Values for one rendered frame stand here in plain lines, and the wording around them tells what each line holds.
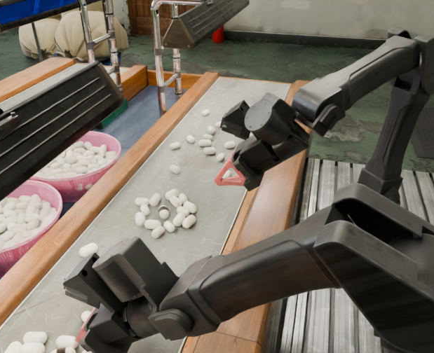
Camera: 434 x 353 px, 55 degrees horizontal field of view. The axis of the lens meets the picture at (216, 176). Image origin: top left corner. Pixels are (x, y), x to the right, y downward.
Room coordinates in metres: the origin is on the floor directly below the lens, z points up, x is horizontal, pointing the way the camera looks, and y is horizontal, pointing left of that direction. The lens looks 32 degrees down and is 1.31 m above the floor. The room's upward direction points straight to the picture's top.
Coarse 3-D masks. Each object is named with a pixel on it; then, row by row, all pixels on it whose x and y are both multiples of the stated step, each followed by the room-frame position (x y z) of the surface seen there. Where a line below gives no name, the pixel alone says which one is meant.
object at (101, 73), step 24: (96, 72) 0.64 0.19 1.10; (48, 96) 0.53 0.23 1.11; (72, 96) 0.56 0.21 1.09; (96, 96) 0.60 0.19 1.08; (120, 96) 0.65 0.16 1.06; (0, 120) 0.44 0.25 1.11; (24, 120) 0.47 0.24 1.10; (48, 120) 0.50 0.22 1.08; (72, 120) 0.53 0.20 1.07; (96, 120) 0.57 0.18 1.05; (0, 144) 0.42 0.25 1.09; (24, 144) 0.44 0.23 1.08; (48, 144) 0.47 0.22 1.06; (0, 168) 0.40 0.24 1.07; (24, 168) 0.42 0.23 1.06; (0, 192) 0.38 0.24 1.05
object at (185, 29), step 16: (208, 0) 1.25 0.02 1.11; (224, 0) 1.35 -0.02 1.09; (240, 0) 1.50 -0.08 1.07; (192, 16) 1.08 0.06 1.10; (208, 16) 1.17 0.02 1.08; (224, 16) 1.28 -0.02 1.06; (176, 32) 1.01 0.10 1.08; (192, 32) 1.03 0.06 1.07; (208, 32) 1.12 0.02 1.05; (176, 48) 1.01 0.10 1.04; (192, 48) 1.00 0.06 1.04
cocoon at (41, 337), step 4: (28, 332) 0.42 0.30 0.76; (32, 332) 0.42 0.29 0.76; (36, 332) 0.42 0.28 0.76; (40, 332) 0.42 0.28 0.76; (44, 332) 0.42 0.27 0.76; (24, 336) 0.41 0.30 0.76; (28, 336) 0.41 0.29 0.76; (32, 336) 0.41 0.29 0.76; (36, 336) 0.41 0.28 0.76; (40, 336) 0.41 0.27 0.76; (44, 336) 0.41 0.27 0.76; (24, 340) 0.41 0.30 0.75; (28, 340) 0.40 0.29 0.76; (32, 340) 0.40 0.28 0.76; (36, 340) 0.40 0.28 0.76; (40, 340) 0.40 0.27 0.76; (44, 340) 0.41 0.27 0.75
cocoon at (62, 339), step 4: (60, 336) 0.41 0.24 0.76; (64, 336) 0.41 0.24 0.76; (68, 336) 0.41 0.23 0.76; (72, 336) 0.41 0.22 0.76; (56, 340) 0.40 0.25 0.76; (60, 340) 0.40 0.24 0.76; (64, 340) 0.40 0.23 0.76; (68, 340) 0.40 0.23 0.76; (72, 340) 0.40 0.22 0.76; (56, 344) 0.40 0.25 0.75; (60, 344) 0.40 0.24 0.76; (64, 344) 0.40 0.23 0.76; (68, 344) 0.40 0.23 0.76; (72, 344) 0.40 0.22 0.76; (76, 344) 0.40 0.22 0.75
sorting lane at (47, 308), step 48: (240, 96) 1.47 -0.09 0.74; (192, 144) 1.08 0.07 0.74; (144, 192) 0.83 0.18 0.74; (192, 192) 0.83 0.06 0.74; (240, 192) 0.83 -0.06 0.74; (96, 240) 0.66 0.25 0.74; (144, 240) 0.66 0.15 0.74; (192, 240) 0.66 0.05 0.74; (48, 288) 0.53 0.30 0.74; (0, 336) 0.42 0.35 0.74; (48, 336) 0.42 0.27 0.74
